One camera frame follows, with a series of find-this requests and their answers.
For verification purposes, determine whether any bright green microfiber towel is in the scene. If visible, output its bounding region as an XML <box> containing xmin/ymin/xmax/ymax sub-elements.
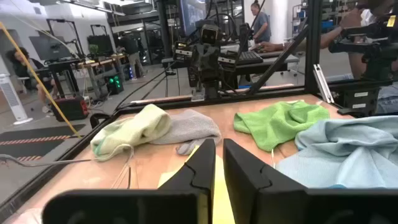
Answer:
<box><xmin>233</xmin><ymin>100</ymin><xmax>330</xmax><ymax>152</ymax></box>

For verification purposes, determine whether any black red power station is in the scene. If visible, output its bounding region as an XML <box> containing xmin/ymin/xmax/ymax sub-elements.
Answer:
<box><xmin>50</xmin><ymin>96</ymin><xmax>90</xmax><ymax>122</ymax></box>

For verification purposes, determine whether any gray cable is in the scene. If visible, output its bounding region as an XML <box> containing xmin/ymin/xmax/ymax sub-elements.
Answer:
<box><xmin>0</xmin><ymin>154</ymin><xmax>94</xmax><ymax>167</ymax></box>

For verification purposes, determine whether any blue denim cloth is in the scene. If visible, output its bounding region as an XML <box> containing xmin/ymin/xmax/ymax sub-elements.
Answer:
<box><xmin>257</xmin><ymin>0</ymin><xmax>398</xmax><ymax>114</ymax></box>

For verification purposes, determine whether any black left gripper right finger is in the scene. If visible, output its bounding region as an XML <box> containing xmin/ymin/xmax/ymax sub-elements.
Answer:
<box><xmin>223</xmin><ymin>138</ymin><xmax>398</xmax><ymax>224</ymax></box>

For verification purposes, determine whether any black keyboard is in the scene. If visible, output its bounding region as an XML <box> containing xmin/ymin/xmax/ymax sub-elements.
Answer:
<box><xmin>236</xmin><ymin>50</ymin><xmax>264</xmax><ymax>66</ymax></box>

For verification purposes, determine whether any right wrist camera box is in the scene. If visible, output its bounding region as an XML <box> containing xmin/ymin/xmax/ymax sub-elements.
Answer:
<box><xmin>200</xmin><ymin>24</ymin><xmax>220</xmax><ymax>45</ymax></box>

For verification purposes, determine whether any black floor cable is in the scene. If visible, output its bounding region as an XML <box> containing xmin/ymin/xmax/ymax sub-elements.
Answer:
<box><xmin>90</xmin><ymin>112</ymin><xmax>111</xmax><ymax>129</ymax></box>

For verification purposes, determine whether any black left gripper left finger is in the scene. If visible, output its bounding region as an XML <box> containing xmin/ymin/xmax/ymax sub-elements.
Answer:
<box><xmin>42</xmin><ymin>138</ymin><xmax>217</xmax><ymax>224</ymax></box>

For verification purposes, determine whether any yellow cable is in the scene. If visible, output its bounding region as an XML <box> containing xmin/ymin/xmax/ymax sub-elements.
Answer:
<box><xmin>0</xmin><ymin>21</ymin><xmax>82</xmax><ymax>138</ymax></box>

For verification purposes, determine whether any yellow microfiber towel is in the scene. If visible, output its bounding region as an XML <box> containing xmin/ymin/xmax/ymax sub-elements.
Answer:
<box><xmin>157</xmin><ymin>144</ymin><xmax>237</xmax><ymax>224</ymax></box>

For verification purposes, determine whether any black screen on stand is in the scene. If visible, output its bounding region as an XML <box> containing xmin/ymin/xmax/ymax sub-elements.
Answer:
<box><xmin>86</xmin><ymin>34</ymin><xmax>114</xmax><ymax>56</ymax></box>
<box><xmin>29</xmin><ymin>35</ymin><xmax>73</xmax><ymax>62</ymax></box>

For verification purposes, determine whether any black equipment stand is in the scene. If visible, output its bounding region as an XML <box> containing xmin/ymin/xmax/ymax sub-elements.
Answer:
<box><xmin>328</xmin><ymin>15</ymin><xmax>398</xmax><ymax>116</ymax></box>

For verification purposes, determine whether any wooden workbench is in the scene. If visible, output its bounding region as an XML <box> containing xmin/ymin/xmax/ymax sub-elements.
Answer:
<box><xmin>76</xmin><ymin>53</ymin><xmax>128</xmax><ymax>100</ymax></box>

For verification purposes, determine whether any person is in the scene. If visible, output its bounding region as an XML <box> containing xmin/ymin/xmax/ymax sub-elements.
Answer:
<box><xmin>250</xmin><ymin>0</ymin><xmax>272</xmax><ymax>44</ymax></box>
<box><xmin>119</xmin><ymin>33</ymin><xmax>146</xmax><ymax>80</ymax></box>
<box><xmin>5</xmin><ymin>46</ymin><xmax>58</xmax><ymax>113</ymax></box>

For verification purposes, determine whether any hazard-striped black floor mat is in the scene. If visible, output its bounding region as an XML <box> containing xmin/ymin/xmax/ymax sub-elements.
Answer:
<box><xmin>0</xmin><ymin>124</ymin><xmax>86</xmax><ymax>162</ymax></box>

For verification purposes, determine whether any pale green microfiber towel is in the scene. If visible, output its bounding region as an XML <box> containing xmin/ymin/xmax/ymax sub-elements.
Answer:
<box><xmin>90</xmin><ymin>103</ymin><xmax>172</xmax><ymax>162</ymax></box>

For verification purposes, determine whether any silver metal bracket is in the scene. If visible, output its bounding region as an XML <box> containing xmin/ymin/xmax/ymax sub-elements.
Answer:
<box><xmin>191</xmin><ymin>88</ymin><xmax>206</xmax><ymax>102</ymax></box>
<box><xmin>313</xmin><ymin>64</ymin><xmax>335</xmax><ymax>104</ymax></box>

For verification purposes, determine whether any smooth gray microfiber towel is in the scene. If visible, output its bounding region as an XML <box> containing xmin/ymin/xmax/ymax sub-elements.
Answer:
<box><xmin>150</xmin><ymin>108</ymin><xmax>223</xmax><ymax>156</ymax></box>

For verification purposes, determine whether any light blue microfiber towel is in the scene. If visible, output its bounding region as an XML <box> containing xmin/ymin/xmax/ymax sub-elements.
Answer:
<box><xmin>275</xmin><ymin>115</ymin><xmax>398</xmax><ymax>190</ymax></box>

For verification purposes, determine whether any white tower fan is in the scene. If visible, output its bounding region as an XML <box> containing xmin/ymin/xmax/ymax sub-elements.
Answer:
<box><xmin>0</xmin><ymin>73</ymin><xmax>34</xmax><ymax>125</ymax></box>

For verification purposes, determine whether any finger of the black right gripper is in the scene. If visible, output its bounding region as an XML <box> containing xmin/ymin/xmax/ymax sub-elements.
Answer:
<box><xmin>192</xmin><ymin>46</ymin><xmax>206</xmax><ymax>83</ymax></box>
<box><xmin>205</xmin><ymin>49</ymin><xmax>220</xmax><ymax>83</ymax></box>

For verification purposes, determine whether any computer with green lights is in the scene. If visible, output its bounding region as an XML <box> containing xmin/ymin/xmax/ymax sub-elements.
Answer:
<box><xmin>106</xmin><ymin>73</ymin><xmax>125</xmax><ymax>95</ymax></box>

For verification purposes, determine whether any black computer monitor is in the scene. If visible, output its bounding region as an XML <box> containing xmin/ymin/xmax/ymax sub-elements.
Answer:
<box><xmin>179</xmin><ymin>0</ymin><xmax>208</xmax><ymax>37</ymax></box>

